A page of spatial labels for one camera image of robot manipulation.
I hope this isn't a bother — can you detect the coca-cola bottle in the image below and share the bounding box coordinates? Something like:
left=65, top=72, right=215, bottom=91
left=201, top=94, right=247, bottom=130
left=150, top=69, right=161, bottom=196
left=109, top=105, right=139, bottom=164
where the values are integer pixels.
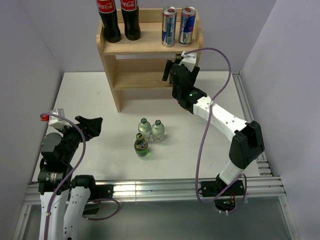
left=120, top=0, right=141, bottom=41
left=96, top=0, right=121, bottom=43

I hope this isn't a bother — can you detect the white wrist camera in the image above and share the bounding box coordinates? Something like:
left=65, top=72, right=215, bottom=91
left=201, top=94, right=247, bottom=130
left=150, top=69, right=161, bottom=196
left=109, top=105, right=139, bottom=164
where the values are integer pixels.
left=40, top=108, right=69, bottom=130
left=178, top=51, right=197, bottom=72

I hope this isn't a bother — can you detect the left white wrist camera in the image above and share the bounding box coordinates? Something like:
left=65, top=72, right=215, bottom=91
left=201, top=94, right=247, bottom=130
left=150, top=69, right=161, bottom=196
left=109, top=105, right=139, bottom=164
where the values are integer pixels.
left=40, top=108, right=69, bottom=130

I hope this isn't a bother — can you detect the green glass bottle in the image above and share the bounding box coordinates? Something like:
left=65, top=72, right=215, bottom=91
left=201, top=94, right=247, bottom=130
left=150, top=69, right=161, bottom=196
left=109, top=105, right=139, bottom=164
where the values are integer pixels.
left=134, top=132, right=149, bottom=157
left=174, top=54, right=183, bottom=64

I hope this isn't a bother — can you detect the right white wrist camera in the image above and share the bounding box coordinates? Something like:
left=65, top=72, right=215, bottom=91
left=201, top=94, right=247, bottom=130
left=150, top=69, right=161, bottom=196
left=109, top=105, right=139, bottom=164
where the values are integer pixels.
left=178, top=51, right=197, bottom=72

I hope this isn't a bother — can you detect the aluminium table frame rail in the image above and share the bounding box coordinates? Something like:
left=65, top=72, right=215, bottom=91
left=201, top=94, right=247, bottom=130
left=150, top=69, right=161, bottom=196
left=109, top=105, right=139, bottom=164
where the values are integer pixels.
left=23, top=70, right=301, bottom=240

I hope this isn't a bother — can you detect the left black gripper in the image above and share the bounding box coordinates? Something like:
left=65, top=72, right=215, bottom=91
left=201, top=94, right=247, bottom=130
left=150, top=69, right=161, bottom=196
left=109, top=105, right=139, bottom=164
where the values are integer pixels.
left=55, top=114, right=102, bottom=163

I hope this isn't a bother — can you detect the clear glass bottle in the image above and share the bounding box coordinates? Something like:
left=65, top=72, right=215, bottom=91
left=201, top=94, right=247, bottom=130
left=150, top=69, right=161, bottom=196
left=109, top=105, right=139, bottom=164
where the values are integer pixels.
left=138, top=118, right=152, bottom=141
left=151, top=119, right=165, bottom=143

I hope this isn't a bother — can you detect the right Coca-Cola bottle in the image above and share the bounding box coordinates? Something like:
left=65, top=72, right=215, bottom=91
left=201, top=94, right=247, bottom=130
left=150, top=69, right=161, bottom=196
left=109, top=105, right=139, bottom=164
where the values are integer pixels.
left=120, top=0, right=141, bottom=41

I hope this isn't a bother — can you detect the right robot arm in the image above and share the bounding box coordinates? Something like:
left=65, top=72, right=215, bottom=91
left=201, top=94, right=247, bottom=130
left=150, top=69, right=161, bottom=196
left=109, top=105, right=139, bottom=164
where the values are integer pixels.
left=162, top=59, right=265, bottom=195

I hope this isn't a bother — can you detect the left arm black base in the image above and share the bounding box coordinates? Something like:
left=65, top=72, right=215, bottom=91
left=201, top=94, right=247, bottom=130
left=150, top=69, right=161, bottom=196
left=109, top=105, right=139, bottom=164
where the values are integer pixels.
left=82, top=184, right=114, bottom=216

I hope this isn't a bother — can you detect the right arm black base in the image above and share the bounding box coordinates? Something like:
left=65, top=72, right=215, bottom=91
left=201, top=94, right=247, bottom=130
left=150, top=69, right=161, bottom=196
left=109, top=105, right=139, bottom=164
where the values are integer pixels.
left=198, top=180, right=245, bottom=211

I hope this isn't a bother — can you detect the left Coca-Cola bottle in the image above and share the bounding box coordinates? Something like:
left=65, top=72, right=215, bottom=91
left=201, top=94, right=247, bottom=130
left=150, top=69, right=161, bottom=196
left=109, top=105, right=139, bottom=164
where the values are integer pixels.
left=96, top=0, right=121, bottom=43

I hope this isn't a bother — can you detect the silver blue can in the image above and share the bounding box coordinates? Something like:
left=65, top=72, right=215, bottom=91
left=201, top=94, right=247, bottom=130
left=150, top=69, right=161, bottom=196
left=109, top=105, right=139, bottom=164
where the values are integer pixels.
left=161, top=6, right=178, bottom=47
left=178, top=6, right=197, bottom=46

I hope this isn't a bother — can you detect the wooden two-tier shelf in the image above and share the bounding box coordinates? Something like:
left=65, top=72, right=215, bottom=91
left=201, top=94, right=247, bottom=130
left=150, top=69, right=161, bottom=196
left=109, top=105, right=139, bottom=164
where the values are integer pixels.
left=96, top=8, right=204, bottom=112

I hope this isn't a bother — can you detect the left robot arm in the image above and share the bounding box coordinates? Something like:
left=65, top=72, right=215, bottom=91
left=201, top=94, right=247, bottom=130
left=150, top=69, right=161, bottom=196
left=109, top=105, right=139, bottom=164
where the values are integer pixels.
left=37, top=112, right=103, bottom=240

